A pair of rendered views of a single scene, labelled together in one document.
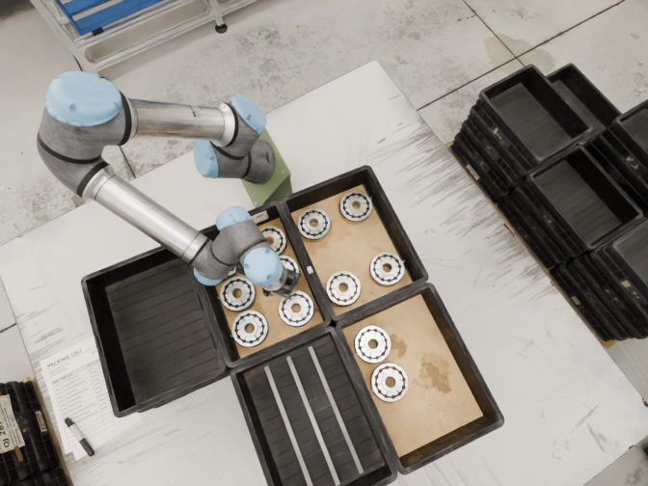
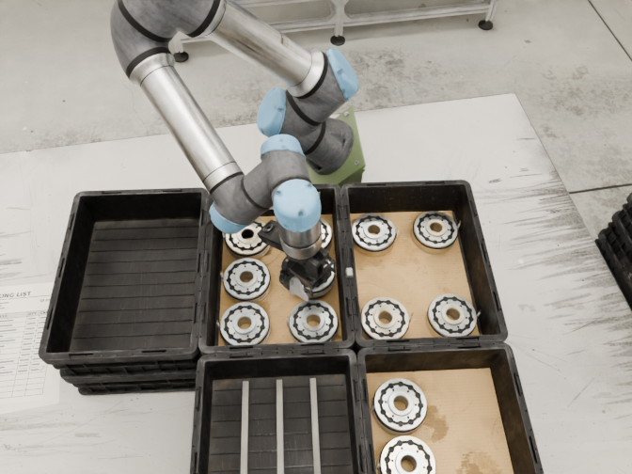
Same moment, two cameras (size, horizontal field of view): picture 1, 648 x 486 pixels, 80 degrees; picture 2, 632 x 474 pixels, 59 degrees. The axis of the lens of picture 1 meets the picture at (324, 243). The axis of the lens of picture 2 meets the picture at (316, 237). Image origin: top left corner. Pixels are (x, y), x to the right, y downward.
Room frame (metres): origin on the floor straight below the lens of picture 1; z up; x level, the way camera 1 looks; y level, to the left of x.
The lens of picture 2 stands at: (-0.30, -0.08, 1.94)
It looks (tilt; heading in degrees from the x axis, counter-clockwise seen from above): 57 degrees down; 19
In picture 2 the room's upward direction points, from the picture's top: 2 degrees clockwise
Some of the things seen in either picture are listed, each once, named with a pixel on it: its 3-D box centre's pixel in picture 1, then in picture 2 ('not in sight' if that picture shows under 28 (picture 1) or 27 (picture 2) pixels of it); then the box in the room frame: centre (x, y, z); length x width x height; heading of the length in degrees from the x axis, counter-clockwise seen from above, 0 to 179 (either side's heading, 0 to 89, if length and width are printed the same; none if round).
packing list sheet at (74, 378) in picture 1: (86, 391); (11, 343); (-0.07, 0.74, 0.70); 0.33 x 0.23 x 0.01; 31
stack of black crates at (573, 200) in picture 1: (561, 210); not in sight; (0.69, -1.11, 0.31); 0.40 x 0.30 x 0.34; 31
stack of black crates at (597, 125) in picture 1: (562, 116); not in sight; (1.23, -1.25, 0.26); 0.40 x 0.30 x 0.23; 31
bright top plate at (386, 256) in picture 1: (387, 268); (452, 315); (0.28, -0.19, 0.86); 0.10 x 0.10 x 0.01
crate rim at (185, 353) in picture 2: (152, 322); (132, 268); (0.12, 0.47, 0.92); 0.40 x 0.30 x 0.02; 23
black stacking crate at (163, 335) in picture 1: (159, 324); (138, 279); (0.12, 0.47, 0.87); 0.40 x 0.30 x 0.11; 23
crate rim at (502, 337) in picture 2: (352, 239); (417, 258); (0.35, -0.08, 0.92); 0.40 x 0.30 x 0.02; 23
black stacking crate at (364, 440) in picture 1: (311, 418); (279, 469); (-0.13, 0.04, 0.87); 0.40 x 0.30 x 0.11; 23
